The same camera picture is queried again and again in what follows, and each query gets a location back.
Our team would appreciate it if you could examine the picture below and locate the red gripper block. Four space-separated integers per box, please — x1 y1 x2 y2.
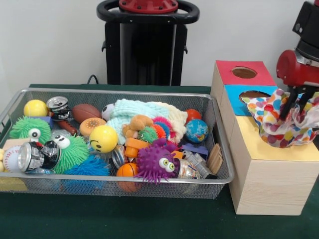
276 49 319 122

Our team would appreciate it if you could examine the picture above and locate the light teal cloth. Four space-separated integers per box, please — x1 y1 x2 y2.
106 99 171 132

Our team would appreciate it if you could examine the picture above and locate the brown monkey toy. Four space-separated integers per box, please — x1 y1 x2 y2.
122 115 154 141

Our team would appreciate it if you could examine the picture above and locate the wooden box with three holes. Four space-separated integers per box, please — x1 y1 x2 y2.
211 60 319 216

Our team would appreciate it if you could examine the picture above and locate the shallow clear bin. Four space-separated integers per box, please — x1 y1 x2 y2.
0 88 236 200

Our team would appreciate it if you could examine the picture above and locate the blue globe ball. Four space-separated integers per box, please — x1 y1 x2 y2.
185 119 210 143

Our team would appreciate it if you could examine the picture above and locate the cream yellow cloth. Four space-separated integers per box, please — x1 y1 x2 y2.
159 103 189 142

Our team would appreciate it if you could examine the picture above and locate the purple spiky monster toy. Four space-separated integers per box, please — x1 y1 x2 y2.
135 138 181 184

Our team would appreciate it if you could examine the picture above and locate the small soccer ball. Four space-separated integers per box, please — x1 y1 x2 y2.
102 104 116 121

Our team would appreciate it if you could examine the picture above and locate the yellow ball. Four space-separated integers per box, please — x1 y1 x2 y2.
24 98 49 117
89 125 119 154

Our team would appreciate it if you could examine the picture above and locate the dark green table cloth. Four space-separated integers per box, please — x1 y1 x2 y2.
0 84 319 239

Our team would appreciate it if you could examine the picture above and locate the small brown football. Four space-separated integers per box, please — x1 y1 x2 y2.
73 103 102 123

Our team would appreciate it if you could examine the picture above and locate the blue spiky ball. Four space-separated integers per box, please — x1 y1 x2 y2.
62 157 111 195

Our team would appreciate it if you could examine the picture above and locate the green spiky ball with eyes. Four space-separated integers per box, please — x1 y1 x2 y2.
50 134 91 175

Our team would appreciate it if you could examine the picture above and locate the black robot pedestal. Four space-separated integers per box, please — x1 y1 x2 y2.
97 0 200 85

